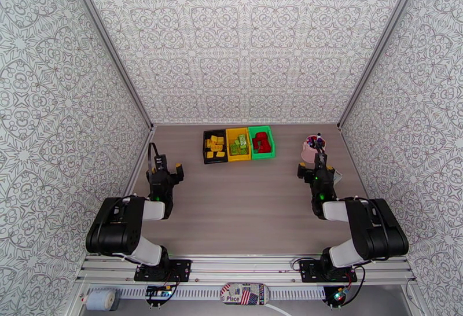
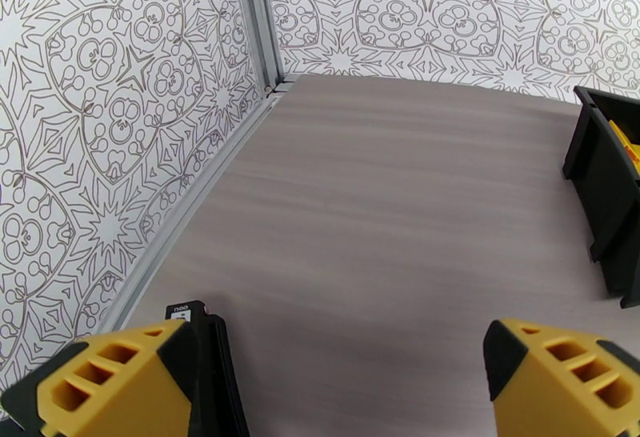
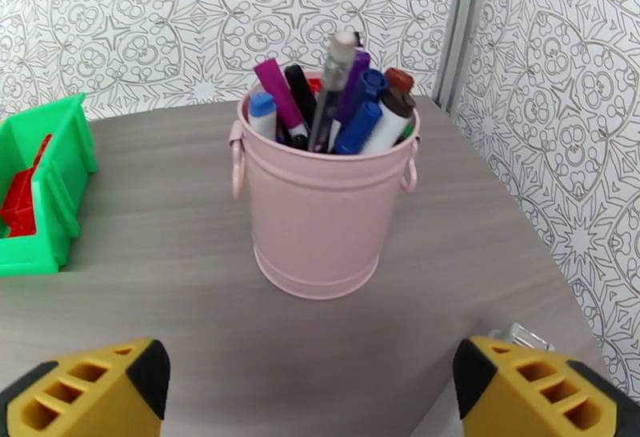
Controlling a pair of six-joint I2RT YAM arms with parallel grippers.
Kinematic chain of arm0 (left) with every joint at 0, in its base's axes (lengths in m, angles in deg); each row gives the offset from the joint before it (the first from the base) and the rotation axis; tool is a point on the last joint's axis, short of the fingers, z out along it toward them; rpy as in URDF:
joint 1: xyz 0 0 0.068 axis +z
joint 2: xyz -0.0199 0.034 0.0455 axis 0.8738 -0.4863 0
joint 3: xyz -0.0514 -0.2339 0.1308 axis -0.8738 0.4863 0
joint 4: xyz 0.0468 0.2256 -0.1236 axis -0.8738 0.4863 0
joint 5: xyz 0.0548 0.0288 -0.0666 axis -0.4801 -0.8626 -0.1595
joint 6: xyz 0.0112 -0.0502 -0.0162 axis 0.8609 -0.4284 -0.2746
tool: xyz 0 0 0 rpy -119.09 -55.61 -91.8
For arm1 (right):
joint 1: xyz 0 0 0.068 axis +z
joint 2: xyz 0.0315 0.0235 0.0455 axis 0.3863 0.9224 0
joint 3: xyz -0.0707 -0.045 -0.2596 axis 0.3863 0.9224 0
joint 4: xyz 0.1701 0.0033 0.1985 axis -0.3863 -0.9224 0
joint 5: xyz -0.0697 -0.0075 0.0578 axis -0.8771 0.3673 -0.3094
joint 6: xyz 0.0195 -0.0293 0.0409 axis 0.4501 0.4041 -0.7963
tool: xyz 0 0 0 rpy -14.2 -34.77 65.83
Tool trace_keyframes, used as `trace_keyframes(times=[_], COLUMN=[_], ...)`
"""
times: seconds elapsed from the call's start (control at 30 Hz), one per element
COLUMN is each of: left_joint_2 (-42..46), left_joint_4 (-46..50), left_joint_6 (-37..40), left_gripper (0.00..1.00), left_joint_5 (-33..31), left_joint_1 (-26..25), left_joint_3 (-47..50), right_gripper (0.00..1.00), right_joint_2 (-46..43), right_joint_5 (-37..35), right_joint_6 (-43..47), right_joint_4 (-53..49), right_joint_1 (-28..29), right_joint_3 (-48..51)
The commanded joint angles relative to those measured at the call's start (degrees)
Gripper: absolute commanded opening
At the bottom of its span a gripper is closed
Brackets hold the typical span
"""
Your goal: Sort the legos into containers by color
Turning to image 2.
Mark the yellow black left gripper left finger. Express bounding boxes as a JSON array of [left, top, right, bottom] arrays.
[[0, 319, 201, 437]]

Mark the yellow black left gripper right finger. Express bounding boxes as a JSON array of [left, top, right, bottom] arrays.
[[482, 319, 640, 437]]

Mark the yellow lego brick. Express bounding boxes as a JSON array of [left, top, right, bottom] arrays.
[[609, 119, 640, 171]]

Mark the black plastic bin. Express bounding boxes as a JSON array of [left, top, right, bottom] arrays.
[[561, 85, 640, 310]]

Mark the aluminium side rail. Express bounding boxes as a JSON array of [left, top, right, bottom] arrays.
[[94, 81, 296, 339]]

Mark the aluminium frame post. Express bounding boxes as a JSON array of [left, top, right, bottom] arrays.
[[230, 0, 287, 97]]

